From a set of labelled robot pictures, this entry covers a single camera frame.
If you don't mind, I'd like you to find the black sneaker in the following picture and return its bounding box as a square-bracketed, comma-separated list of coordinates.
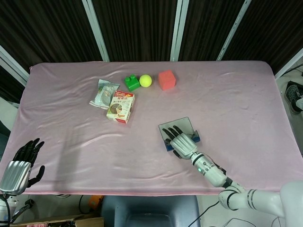
[285, 80, 303, 115]

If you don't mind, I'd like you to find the black floor cable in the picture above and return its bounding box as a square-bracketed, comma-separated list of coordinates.
[79, 195, 102, 215]
[189, 200, 228, 227]

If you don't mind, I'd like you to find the cardboard box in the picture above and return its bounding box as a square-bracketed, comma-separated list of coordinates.
[14, 214, 105, 227]

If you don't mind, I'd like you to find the yellow tennis ball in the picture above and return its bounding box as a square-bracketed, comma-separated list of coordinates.
[139, 74, 153, 88]

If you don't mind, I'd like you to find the orange object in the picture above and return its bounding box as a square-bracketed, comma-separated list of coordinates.
[89, 195, 104, 211]

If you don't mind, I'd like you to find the dark pleated curtain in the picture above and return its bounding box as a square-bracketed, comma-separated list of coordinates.
[0, 0, 303, 102]

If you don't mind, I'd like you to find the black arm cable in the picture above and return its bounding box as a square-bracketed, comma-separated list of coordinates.
[0, 192, 12, 224]

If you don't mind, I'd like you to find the pink tablecloth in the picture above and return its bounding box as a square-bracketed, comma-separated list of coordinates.
[0, 61, 303, 197]

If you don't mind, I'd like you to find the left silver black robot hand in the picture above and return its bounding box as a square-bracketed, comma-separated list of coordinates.
[0, 138, 45, 196]

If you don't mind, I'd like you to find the blue grey chair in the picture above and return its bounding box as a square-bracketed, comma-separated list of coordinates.
[100, 195, 202, 227]

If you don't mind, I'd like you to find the green toy brick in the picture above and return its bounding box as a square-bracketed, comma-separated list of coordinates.
[124, 74, 140, 92]

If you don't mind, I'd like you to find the biscuit box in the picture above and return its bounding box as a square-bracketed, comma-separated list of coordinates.
[106, 90, 136, 125]

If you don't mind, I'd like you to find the white frame post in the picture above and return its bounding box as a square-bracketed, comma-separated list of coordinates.
[170, 0, 190, 62]
[0, 44, 30, 88]
[274, 47, 303, 79]
[216, 0, 252, 61]
[81, 0, 110, 62]

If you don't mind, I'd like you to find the red foam cube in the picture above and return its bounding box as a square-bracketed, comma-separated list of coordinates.
[158, 70, 177, 91]

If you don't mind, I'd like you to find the crumpled snack bag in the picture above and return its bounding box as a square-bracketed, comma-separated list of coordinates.
[89, 79, 120, 110]

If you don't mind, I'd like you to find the blue glasses case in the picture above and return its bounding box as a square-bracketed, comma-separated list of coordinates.
[158, 116, 201, 152]

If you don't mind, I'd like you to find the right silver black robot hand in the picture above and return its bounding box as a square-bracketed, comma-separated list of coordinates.
[161, 125, 198, 159]

